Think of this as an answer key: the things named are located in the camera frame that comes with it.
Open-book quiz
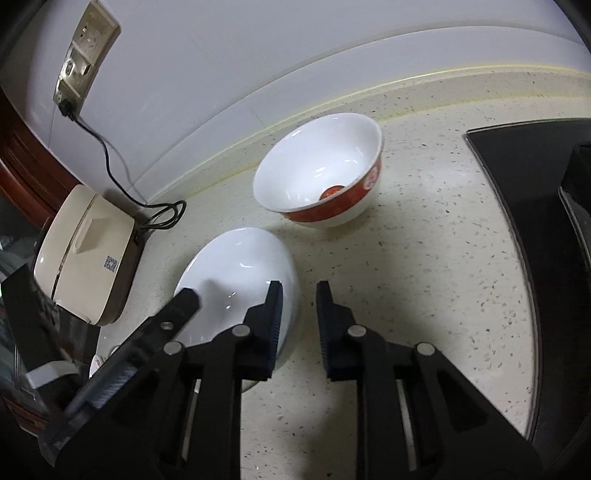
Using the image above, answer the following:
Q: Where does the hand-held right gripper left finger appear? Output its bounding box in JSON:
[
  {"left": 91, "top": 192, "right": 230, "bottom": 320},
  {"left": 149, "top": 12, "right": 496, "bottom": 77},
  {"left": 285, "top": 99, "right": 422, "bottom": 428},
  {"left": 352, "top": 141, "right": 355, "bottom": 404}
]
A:
[{"left": 53, "top": 281, "right": 284, "bottom": 480}]

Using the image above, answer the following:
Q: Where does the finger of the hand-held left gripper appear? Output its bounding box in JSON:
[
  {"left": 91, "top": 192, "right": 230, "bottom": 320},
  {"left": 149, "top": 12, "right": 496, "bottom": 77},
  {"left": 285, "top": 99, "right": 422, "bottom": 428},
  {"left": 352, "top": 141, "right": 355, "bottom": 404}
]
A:
[{"left": 67, "top": 287, "right": 201, "bottom": 414}]

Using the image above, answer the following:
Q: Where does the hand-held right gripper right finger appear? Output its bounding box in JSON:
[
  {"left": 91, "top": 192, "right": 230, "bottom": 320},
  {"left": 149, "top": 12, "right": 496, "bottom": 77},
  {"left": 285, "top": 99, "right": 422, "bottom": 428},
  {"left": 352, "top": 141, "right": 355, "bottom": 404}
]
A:
[{"left": 316, "top": 281, "right": 542, "bottom": 480}]

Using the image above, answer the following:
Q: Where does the small white plate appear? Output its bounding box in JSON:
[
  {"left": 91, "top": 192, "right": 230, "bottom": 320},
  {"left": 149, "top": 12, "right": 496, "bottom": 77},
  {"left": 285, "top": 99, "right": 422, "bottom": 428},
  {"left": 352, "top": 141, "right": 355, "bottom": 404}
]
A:
[{"left": 173, "top": 227, "right": 302, "bottom": 393}]

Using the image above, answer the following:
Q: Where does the cream rice cooker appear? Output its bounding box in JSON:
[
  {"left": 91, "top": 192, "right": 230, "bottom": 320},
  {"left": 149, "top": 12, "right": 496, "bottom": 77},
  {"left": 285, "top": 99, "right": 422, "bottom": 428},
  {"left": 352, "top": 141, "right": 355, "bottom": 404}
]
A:
[{"left": 33, "top": 185, "right": 145, "bottom": 327}]

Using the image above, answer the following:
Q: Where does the brown wooden cabinet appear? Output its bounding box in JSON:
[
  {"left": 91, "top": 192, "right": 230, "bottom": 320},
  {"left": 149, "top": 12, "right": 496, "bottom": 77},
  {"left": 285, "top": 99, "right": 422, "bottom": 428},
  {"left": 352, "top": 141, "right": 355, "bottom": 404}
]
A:
[{"left": 0, "top": 88, "right": 70, "bottom": 222}]

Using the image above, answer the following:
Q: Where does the red and white bowl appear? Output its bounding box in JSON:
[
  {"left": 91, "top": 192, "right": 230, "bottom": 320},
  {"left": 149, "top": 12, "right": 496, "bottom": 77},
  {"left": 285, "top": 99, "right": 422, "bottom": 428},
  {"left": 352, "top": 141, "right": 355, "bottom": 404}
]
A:
[{"left": 252, "top": 113, "right": 385, "bottom": 228}]

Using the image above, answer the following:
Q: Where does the black glass cooktop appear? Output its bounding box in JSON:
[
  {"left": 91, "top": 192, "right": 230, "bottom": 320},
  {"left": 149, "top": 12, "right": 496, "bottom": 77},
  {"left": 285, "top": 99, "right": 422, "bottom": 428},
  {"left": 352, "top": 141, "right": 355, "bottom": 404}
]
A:
[{"left": 465, "top": 119, "right": 591, "bottom": 444}]

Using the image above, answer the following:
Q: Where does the black power cable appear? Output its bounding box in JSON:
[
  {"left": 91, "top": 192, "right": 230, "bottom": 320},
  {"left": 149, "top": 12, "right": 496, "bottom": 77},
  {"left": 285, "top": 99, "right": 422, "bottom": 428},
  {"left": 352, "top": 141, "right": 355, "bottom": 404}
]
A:
[{"left": 58, "top": 99, "right": 188, "bottom": 232}]

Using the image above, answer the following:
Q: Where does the wall power outlet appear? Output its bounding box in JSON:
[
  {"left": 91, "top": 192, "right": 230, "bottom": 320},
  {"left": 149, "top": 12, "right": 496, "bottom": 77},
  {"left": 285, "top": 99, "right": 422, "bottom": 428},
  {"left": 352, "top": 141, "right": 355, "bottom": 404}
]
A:
[{"left": 52, "top": 0, "right": 122, "bottom": 116}]

